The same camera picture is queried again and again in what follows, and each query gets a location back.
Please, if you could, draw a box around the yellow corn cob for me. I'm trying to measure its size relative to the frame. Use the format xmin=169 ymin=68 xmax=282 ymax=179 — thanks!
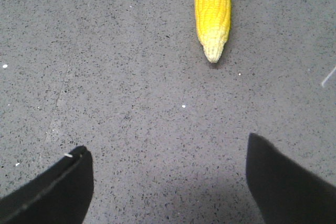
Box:
xmin=194 ymin=0 xmax=231 ymax=63

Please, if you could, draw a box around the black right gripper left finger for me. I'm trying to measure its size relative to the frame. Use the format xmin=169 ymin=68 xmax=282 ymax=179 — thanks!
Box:
xmin=1 ymin=146 xmax=94 ymax=223

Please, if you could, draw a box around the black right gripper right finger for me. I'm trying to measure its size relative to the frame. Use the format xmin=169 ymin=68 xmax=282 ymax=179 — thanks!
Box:
xmin=246 ymin=133 xmax=335 ymax=223

